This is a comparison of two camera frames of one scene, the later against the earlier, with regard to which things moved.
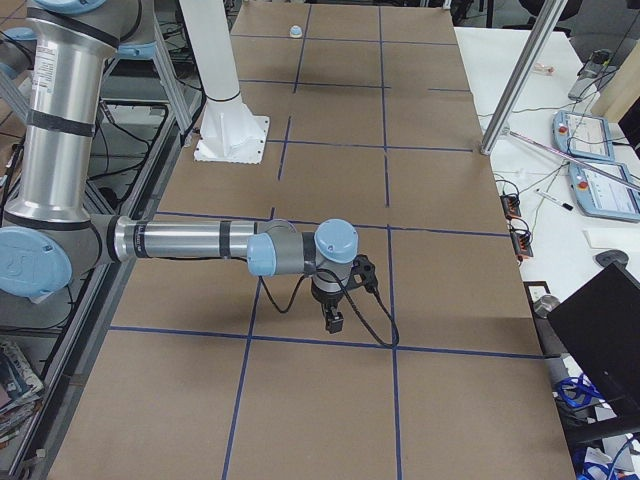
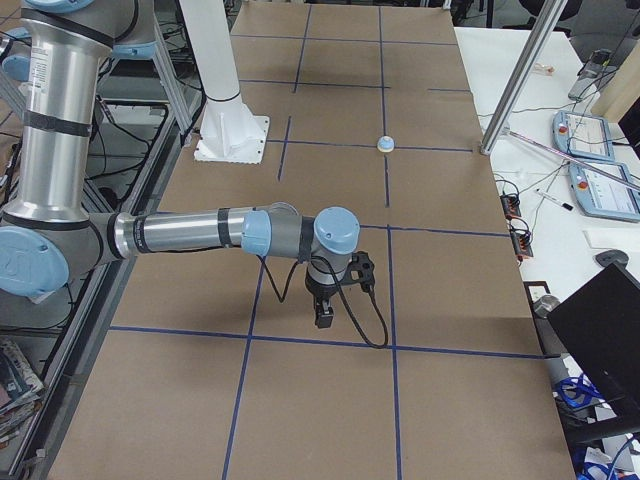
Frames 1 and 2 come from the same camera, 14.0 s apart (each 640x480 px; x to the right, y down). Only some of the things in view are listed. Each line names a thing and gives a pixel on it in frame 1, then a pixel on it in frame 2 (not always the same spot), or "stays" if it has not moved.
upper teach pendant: x=583 y=135 stays
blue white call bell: x=296 y=31 → x=385 y=144
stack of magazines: x=21 y=389 stays
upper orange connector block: x=510 y=203 stays
